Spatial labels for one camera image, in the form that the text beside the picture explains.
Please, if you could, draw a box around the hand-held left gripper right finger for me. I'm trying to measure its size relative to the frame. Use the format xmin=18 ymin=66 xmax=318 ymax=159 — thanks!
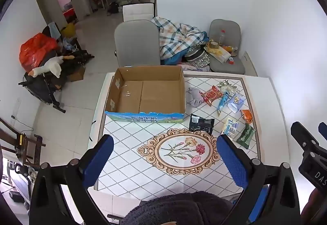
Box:
xmin=217 ymin=134 xmax=301 ymax=225

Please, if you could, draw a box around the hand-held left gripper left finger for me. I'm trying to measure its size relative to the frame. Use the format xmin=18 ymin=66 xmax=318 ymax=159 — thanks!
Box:
xmin=30 ymin=134 xmax=114 ymax=225

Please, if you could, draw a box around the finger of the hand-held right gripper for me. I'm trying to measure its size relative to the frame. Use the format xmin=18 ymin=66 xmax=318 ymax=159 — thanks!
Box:
xmin=318 ymin=122 xmax=327 ymax=140
xmin=291 ymin=121 xmax=320 ymax=155

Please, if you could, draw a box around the green packet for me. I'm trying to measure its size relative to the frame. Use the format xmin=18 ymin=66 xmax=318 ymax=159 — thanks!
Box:
xmin=236 ymin=123 xmax=256 ymax=149

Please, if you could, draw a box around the yellow blue packet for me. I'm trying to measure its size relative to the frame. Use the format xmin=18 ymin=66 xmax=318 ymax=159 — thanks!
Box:
xmin=220 ymin=117 xmax=240 ymax=139

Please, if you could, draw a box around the black snack packet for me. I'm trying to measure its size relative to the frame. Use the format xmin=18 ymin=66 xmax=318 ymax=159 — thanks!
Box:
xmin=189 ymin=114 xmax=215 ymax=136

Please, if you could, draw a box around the orange snack packet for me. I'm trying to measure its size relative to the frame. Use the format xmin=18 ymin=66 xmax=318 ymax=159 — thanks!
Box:
xmin=241 ymin=109 xmax=253 ymax=124

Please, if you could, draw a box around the blue cartoon tissue pack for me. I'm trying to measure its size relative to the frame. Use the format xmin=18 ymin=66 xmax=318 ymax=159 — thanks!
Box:
xmin=227 ymin=93 xmax=246 ymax=113

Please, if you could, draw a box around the blue snack packet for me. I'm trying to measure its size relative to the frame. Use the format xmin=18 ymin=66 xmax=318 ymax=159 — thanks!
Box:
xmin=217 ymin=91 xmax=232 ymax=116

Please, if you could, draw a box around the red snack packet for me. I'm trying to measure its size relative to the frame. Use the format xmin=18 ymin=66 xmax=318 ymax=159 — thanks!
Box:
xmin=200 ymin=86 xmax=223 ymax=106

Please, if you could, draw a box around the purple grey cloth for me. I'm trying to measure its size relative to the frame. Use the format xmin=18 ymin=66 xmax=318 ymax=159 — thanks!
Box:
xmin=188 ymin=87 xmax=205 ymax=107

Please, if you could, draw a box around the person's right forearm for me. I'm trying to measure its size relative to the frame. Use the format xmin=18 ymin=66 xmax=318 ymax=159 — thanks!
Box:
xmin=301 ymin=187 xmax=327 ymax=225

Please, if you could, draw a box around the dark fleece garment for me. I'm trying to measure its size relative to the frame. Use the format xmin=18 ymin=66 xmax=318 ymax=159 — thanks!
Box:
xmin=127 ymin=191 xmax=233 ymax=225

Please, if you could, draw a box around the silver floral packet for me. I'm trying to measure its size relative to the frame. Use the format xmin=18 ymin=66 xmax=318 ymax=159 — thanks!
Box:
xmin=217 ymin=79 xmax=241 ymax=96

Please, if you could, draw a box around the dark wooden chair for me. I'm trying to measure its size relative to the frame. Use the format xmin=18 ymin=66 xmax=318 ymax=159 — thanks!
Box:
xmin=0 ymin=117 xmax=47 ymax=172

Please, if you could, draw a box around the black folding cart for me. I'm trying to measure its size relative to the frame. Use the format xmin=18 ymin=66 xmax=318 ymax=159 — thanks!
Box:
xmin=18 ymin=49 xmax=95 ymax=113

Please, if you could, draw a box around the small cardboard box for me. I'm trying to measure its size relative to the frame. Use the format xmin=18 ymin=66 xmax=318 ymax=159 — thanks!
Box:
xmin=67 ymin=65 xmax=86 ymax=83

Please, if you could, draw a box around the pink cloth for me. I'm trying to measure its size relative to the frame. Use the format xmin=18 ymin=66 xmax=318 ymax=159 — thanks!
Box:
xmin=180 ymin=63 xmax=211 ymax=73

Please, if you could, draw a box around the white plush goose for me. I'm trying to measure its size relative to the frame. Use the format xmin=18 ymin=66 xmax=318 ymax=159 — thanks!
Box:
xmin=29 ymin=56 xmax=64 ymax=79

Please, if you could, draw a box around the yellow plastic bag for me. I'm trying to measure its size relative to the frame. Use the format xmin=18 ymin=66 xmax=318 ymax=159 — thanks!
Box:
xmin=212 ymin=47 xmax=231 ymax=63

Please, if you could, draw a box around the striped cloth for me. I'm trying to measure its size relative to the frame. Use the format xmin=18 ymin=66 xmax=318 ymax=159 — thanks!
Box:
xmin=185 ymin=45 xmax=208 ymax=62

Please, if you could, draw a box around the blue cloth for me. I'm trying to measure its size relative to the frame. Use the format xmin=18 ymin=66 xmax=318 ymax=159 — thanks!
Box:
xmin=161 ymin=53 xmax=187 ymax=66

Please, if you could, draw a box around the plastic bottle red cap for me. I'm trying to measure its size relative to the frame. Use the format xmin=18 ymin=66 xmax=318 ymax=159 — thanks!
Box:
xmin=218 ymin=29 xmax=227 ymax=46

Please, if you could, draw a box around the orange plastic bag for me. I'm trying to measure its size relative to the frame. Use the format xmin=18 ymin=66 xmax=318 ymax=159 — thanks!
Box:
xmin=19 ymin=33 xmax=61 ymax=72

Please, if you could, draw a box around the grey cluttered chair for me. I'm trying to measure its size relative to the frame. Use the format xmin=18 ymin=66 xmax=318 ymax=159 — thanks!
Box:
xmin=208 ymin=19 xmax=246 ymax=75

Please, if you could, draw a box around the yellow sack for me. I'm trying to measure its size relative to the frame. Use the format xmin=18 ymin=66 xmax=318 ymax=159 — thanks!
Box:
xmin=61 ymin=23 xmax=77 ymax=38

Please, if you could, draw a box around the plaid blanket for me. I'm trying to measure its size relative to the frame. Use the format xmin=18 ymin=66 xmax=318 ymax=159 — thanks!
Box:
xmin=151 ymin=16 xmax=209 ymax=66

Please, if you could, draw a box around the white chair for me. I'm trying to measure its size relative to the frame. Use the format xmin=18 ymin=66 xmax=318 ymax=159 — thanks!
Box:
xmin=122 ymin=3 xmax=155 ymax=22

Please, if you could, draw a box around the white wall panel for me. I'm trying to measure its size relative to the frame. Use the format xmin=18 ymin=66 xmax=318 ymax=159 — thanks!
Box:
xmin=243 ymin=51 xmax=258 ymax=76

